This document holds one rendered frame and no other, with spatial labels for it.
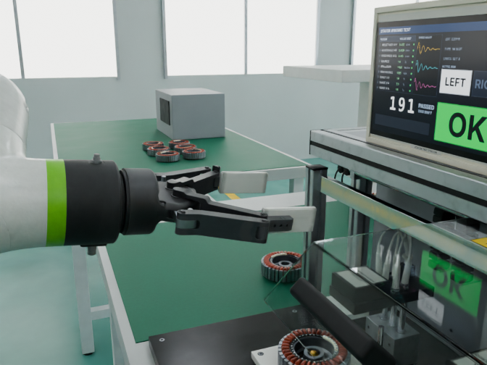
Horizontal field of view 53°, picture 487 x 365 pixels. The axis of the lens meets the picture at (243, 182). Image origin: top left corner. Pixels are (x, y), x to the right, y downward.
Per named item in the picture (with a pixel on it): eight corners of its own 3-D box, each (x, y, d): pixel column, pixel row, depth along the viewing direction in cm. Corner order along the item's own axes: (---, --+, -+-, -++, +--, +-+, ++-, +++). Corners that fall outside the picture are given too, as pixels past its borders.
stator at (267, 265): (318, 279, 113) (319, 263, 112) (275, 288, 108) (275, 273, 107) (293, 260, 123) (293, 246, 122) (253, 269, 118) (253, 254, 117)
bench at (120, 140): (74, 363, 204) (56, 190, 184) (60, 222, 370) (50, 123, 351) (309, 313, 243) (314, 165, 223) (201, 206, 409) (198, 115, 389)
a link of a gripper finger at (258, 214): (176, 185, 57) (171, 189, 55) (269, 207, 54) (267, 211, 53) (172, 216, 58) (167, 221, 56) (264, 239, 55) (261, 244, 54)
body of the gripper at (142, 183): (109, 217, 59) (182, 215, 63) (122, 249, 52) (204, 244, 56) (113, 158, 57) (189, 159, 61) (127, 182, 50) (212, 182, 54)
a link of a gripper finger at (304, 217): (261, 207, 55) (264, 209, 55) (314, 206, 58) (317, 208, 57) (257, 231, 56) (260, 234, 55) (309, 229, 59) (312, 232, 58)
